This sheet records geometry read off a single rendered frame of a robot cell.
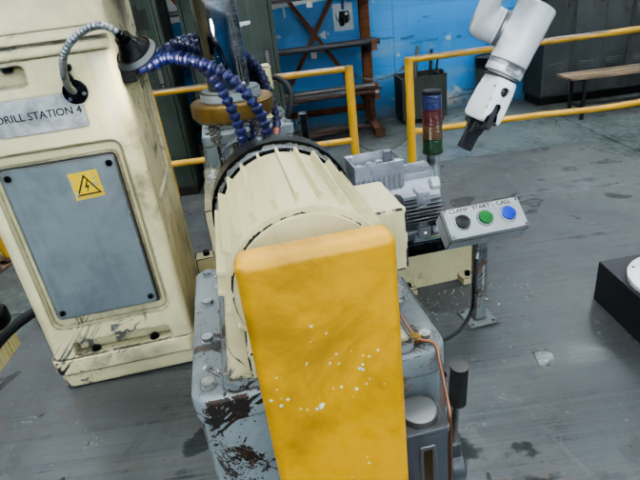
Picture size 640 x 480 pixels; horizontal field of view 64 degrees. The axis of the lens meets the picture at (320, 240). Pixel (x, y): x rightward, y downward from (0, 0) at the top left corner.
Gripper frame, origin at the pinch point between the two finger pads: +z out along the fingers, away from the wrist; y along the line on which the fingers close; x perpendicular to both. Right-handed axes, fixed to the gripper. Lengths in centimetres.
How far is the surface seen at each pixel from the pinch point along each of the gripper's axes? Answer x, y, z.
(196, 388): 52, -65, 32
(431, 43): -171, 485, -63
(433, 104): -3.1, 33.3, -4.2
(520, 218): -7.3, -21.3, 9.1
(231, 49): 57, 1, 2
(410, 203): 7.0, -1.6, 18.3
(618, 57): -354, 420, -127
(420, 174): 5.9, 2.3, 11.6
